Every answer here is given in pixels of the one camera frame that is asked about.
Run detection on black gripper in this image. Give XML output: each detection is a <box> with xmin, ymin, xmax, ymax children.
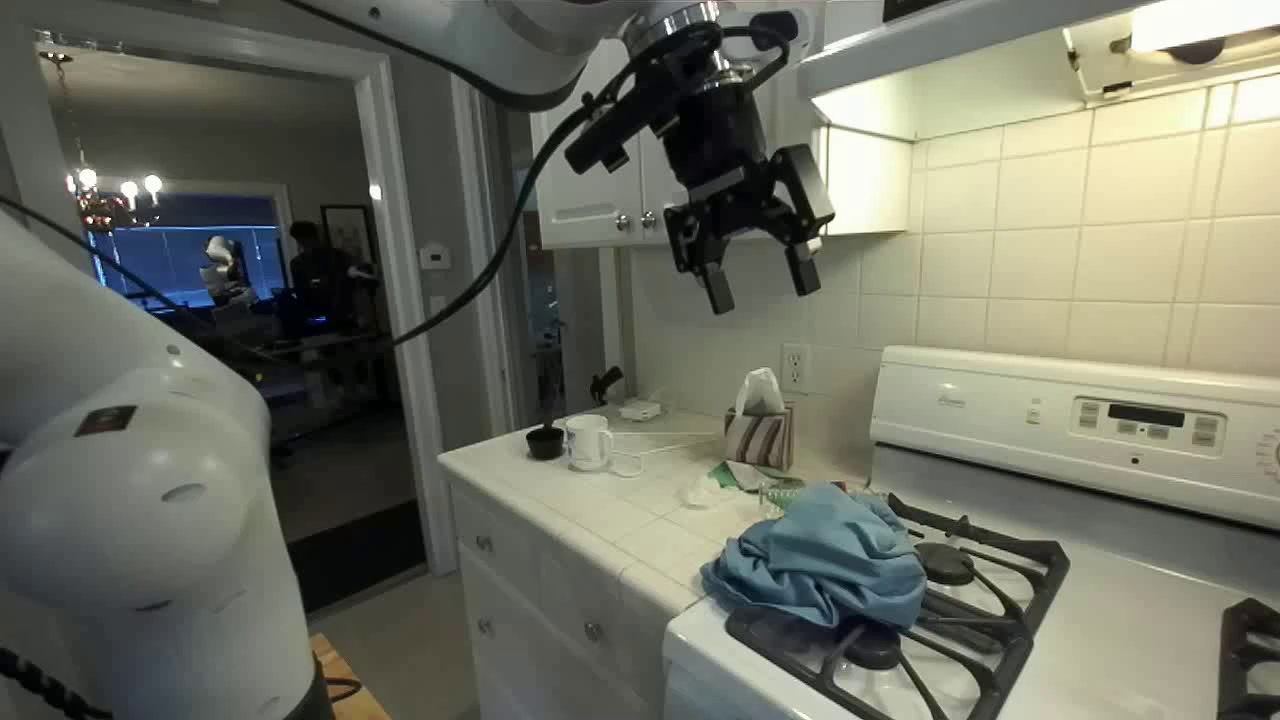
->
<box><xmin>633</xmin><ymin>31</ymin><xmax>839</xmax><ymax>319</ymax></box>

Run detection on white upper cabinet body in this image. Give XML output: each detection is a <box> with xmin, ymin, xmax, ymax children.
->
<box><xmin>810</xmin><ymin>126</ymin><xmax>920</xmax><ymax>245</ymax></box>

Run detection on white upper cabinet door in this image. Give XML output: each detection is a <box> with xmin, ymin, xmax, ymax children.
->
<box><xmin>633</xmin><ymin>0</ymin><xmax>832</xmax><ymax>250</ymax></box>
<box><xmin>528</xmin><ymin>37</ymin><xmax>643</xmax><ymax>251</ymax></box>

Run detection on white lower kitchen cabinet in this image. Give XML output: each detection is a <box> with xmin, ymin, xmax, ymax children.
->
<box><xmin>444</xmin><ymin>478</ymin><xmax>672</xmax><ymax>720</ymax></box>

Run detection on green cleaning cloth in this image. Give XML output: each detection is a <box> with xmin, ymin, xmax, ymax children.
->
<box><xmin>702</xmin><ymin>458</ymin><xmax>810</xmax><ymax>514</ymax></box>

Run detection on crumpled clear plastic wrap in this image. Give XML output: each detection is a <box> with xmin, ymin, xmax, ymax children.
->
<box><xmin>677</xmin><ymin>478</ymin><xmax>723</xmax><ymax>515</ymax></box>

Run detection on white mug blue flowers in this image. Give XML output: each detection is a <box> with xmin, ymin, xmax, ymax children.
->
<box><xmin>558</xmin><ymin>411</ymin><xmax>619</xmax><ymax>478</ymax></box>

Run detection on black frying pan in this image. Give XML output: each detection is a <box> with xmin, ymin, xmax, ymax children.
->
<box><xmin>524</xmin><ymin>420</ymin><xmax>572</xmax><ymax>464</ymax></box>

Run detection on blue cloth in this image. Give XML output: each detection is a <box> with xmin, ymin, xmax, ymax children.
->
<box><xmin>699</xmin><ymin>482</ymin><xmax>931</xmax><ymax>633</ymax></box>

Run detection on white range hood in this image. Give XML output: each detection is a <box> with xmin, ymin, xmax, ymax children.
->
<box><xmin>794</xmin><ymin>0</ymin><xmax>1280</xmax><ymax>143</ymax></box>

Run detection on white gas stove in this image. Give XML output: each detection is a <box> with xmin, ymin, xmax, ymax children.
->
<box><xmin>661</xmin><ymin>343</ymin><xmax>1280</xmax><ymax>720</ymax></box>

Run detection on person in dark clothes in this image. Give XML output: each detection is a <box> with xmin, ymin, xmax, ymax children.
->
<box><xmin>285</xmin><ymin>216</ymin><xmax>360</xmax><ymax>339</ymax></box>

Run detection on black hood lamp socket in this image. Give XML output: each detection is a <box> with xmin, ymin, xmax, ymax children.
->
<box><xmin>1165</xmin><ymin>37</ymin><xmax>1230</xmax><ymax>68</ymax></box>

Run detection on wooden board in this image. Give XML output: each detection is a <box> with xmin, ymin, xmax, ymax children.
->
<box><xmin>307</xmin><ymin>629</ymin><xmax>400</xmax><ymax>720</ymax></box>

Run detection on blue glowing screen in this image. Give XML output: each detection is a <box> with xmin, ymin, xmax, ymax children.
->
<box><xmin>82</xmin><ymin>216</ymin><xmax>291</xmax><ymax>319</ymax></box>

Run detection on lit chandelier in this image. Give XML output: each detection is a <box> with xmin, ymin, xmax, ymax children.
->
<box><xmin>58</xmin><ymin>160</ymin><xmax>170</xmax><ymax>231</ymax></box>

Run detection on white wall outlet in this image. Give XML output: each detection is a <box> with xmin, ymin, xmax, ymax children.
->
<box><xmin>777</xmin><ymin>339</ymin><xmax>815</xmax><ymax>402</ymax></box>

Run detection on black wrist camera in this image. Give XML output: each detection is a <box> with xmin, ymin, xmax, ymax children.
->
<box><xmin>558</xmin><ymin>92</ymin><xmax>672</xmax><ymax>180</ymax></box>

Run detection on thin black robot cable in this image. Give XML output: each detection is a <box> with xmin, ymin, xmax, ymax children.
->
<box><xmin>387</xmin><ymin>37</ymin><xmax>649</xmax><ymax>351</ymax></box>

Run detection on white door frame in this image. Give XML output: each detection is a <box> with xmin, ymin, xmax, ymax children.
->
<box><xmin>0</xmin><ymin>0</ymin><xmax>469</xmax><ymax>581</ymax></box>

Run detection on framed wall picture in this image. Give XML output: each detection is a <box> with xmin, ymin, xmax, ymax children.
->
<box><xmin>315</xmin><ymin>202</ymin><xmax>380</xmax><ymax>274</ymax></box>

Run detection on black corrugated cable conduit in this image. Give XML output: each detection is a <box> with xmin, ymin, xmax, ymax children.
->
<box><xmin>0</xmin><ymin>643</ymin><xmax>115</xmax><ymax>720</ymax></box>

